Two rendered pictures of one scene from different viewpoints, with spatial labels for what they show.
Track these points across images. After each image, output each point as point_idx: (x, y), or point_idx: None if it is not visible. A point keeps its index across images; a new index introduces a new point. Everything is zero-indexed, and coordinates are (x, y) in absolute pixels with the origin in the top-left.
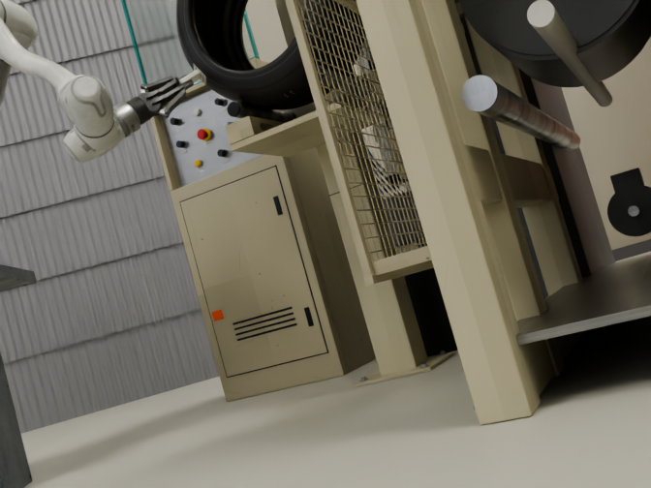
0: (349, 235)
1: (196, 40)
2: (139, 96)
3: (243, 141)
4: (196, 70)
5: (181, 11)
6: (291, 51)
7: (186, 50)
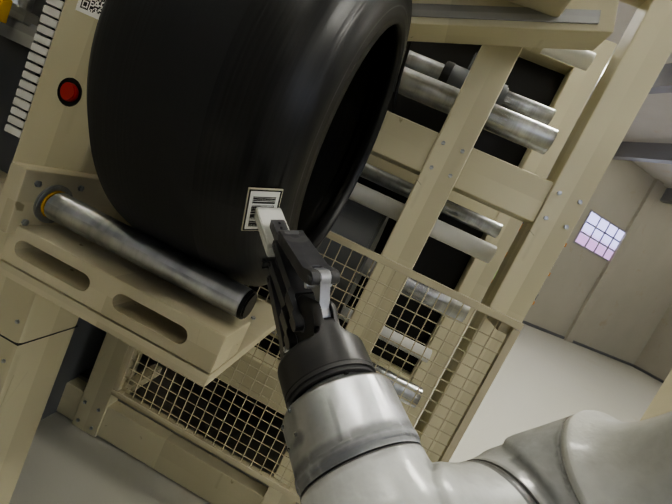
0: (9, 407)
1: (318, 152)
2: (339, 322)
3: (224, 367)
4: (282, 212)
5: (347, 60)
6: (316, 248)
7: (295, 149)
